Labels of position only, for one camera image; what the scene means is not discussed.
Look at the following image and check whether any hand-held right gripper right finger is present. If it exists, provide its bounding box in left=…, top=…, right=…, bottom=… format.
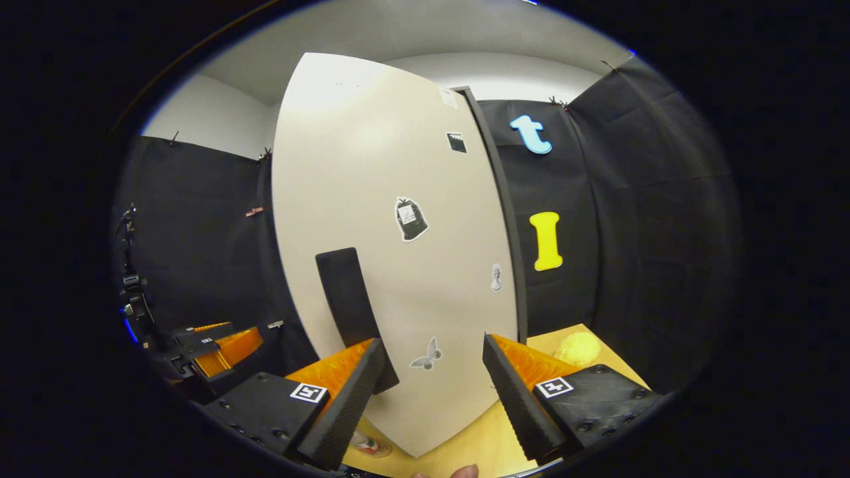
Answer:
left=481, top=333, right=665, bottom=464

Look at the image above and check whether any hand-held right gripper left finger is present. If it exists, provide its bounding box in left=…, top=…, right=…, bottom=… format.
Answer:
left=201, top=337, right=387, bottom=472

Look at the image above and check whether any round coaster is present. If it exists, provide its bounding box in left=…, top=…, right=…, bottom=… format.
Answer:
left=351, top=441, right=394, bottom=460

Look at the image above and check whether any black cabinet door handle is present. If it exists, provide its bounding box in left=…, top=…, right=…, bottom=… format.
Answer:
left=315, top=247, right=400, bottom=394

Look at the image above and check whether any beige cabinet door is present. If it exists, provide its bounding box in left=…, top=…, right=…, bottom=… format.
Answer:
left=271, top=52, right=520, bottom=459

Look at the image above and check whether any dark grey cabinet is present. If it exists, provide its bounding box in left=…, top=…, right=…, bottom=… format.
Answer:
left=452, top=85, right=529, bottom=345

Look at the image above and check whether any yellow sponge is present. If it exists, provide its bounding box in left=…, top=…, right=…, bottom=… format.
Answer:
left=553, top=332, right=603, bottom=370

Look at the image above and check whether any black backdrop cloth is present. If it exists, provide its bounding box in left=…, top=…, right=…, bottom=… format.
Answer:
left=113, top=56, right=741, bottom=399

